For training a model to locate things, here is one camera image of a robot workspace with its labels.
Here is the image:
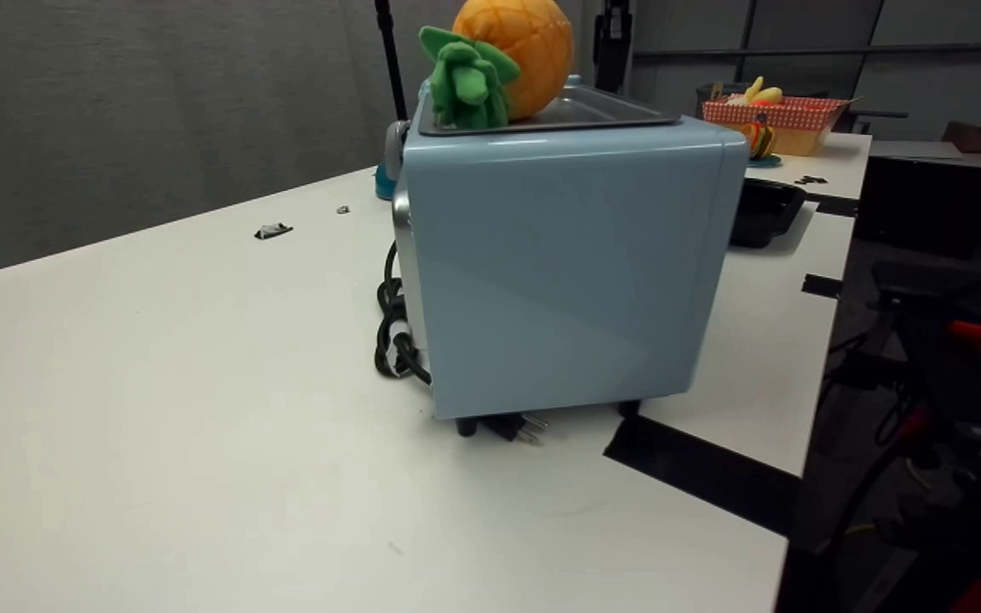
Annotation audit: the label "thin black tripod pole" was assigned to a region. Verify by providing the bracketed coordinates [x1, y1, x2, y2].
[372, 0, 412, 122]

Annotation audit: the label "orange plush fruit green leaves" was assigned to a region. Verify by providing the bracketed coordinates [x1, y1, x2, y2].
[415, 0, 574, 133]

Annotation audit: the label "black ridged tray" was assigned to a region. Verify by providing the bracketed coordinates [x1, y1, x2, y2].
[724, 176, 809, 251]

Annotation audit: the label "red plastic basket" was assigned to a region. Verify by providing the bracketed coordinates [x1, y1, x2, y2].
[699, 95, 850, 162]

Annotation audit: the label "yellow toy banana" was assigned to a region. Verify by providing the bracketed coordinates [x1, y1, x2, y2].
[739, 76, 786, 109]

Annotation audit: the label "black tape seam strip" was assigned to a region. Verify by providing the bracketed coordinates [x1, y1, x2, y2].
[603, 411, 807, 540]

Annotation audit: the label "black oven power cord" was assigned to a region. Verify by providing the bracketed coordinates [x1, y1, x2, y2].
[372, 239, 549, 451]

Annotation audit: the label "black tape patch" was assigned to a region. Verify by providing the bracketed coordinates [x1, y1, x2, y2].
[800, 269, 847, 303]

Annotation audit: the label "light blue toy oven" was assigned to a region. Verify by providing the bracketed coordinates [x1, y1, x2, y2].
[388, 81, 752, 440]

